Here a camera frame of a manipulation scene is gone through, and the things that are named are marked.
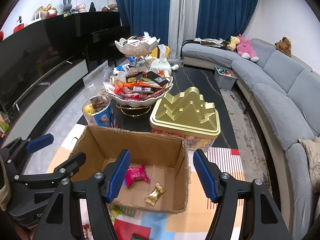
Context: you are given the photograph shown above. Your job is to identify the pink snack bag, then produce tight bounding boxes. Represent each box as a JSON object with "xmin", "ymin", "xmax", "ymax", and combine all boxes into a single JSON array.
[{"xmin": 124, "ymin": 165, "xmax": 150, "ymax": 188}]

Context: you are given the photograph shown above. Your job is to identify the gold candy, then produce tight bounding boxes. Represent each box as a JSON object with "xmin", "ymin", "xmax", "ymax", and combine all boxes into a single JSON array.
[{"xmin": 144, "ymin": 183, "xmax": 166, "ymax": 206}]

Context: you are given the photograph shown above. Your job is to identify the green yellow candy packet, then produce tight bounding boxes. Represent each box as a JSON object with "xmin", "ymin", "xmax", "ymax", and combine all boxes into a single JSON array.
[{"xmin": 107, "ymin": 204, "xmax": 123, "ymax": 224}]

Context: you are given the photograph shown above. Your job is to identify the colourful patterned tablecloth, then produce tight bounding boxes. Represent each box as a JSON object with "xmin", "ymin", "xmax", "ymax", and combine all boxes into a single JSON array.
[{"xmin": 47, "ymin": 124, "xmax": 245, "ymax": 239}]

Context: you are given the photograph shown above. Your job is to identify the white TV cabinet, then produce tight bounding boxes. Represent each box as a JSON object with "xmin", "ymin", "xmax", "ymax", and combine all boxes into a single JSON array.
[{"xmin": 3, "ymin": 60, "xmax": 88, "ymax": 144}]

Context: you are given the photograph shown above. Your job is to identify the brown cardboard box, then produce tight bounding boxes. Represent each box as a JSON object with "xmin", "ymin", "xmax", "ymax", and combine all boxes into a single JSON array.
[{"xmin": 70, "ymin": 126, "xmax": 189, "ymax": 214}]

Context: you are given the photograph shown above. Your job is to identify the clear jar of nuts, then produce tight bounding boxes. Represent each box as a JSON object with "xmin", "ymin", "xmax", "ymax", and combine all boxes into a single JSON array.
[{"xmin": 82, "ymin": 95, "xmax": 118, "ymax": 128}]

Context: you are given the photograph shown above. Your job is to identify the beige blanket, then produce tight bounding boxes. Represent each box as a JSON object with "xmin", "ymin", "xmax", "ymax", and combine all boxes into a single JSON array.
[{"xmin": 298, "ymin": 137, "xmax": 320, "ymax": 193}]

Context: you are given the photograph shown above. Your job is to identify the clear zip bag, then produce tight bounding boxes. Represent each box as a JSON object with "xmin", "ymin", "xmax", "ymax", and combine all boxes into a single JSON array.
[{"xmin": 82, "ymin": 61, "xmax": 113, "ymax": 93}]

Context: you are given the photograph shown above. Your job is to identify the black television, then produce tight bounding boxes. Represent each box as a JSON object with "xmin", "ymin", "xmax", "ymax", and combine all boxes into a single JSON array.
[{"xmin": 0, "ymin": 19, "xmax": 73, "ymax": 111}]

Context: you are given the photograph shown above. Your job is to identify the tiered white snack bowl stand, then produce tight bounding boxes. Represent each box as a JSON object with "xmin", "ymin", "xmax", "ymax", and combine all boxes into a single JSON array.
[{"xmin": 104, "ymin": 31, "xmax": 178, "ymax": 117}]

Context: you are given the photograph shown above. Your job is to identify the gold mountain lid tin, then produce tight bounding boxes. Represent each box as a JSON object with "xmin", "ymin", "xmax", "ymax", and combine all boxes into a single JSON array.
[{"xmin": 150, "ymin": 87, "xmax": 221, "ymax": 152}]

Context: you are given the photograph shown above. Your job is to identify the grey sectional sofa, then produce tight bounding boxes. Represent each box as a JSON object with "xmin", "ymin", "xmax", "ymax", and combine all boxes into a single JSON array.
[{"xmin": 181, "ymin": 38, "xmax": 319, "ymax": 239}]

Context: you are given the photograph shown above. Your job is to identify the grey storage bin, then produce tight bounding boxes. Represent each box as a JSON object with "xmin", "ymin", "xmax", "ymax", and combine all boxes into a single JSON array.
[{"xmin": 214, "ymin": 66, "xmax": 237, "ymax": 90}]

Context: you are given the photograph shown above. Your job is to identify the grey bunny plush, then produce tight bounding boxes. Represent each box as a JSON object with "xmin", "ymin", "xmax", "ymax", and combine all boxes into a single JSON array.
[{"xmin": 62, "ymin": 0, "xmax": 72, "ymax": 14}]

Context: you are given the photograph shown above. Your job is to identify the pink plush toy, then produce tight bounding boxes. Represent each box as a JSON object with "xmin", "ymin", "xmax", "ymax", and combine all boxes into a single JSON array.
[{"xmin": 236, "ymin": 34, "xmax": 259, "ymax": 62}]

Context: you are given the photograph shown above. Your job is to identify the brown teddy bear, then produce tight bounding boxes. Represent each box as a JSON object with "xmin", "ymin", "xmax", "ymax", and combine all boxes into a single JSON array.
[{"xmin": 274, "ymin": 37, "xmax": 291, "ymax": 57}]

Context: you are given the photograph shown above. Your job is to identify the yellow plush toy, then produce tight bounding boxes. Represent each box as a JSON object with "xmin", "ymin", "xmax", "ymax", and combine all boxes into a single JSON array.
[{"xmin": 227, "ymin": 36, "xmax": 240, "ymax": 51}]

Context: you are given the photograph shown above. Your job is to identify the blue curtains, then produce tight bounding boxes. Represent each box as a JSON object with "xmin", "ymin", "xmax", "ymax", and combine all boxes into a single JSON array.
[{"xmin": 116, "ymin": 0, "xmax": 258, "ymax": 50}]

